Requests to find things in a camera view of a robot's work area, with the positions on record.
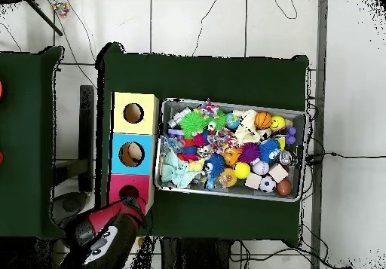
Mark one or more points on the black and white soccer ball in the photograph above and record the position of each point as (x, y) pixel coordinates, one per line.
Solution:
(267, 184)

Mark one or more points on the purple spiky ball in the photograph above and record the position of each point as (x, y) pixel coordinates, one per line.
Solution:
(249, 152)

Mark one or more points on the dark green side table cloth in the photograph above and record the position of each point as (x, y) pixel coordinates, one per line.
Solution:
(27, 130)

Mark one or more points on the brown football toy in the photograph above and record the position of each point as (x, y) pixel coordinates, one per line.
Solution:
(284, 187)

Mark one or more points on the plain yellow ball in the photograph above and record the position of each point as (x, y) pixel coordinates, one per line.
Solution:
(241, 170)

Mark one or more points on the yellow smiley face ball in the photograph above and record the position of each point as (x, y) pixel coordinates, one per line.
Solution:
(277, 122)

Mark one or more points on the black upright panel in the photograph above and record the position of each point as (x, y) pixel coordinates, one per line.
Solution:
(87, 130)

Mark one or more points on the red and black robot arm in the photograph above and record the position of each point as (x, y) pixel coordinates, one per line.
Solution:
(102, 217)

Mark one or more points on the large green spiky ball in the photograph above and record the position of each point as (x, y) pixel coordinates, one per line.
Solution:
(193, 124)

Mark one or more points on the orange basketball toy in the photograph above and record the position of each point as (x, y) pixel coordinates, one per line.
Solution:
(263, 120)

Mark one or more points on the wooden box with three holes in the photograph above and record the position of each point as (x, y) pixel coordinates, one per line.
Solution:
(132, 124)

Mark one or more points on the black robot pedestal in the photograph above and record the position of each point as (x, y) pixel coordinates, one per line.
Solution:
(199, 255)

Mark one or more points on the black rod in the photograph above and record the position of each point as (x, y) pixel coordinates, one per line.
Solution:
(45, 18)

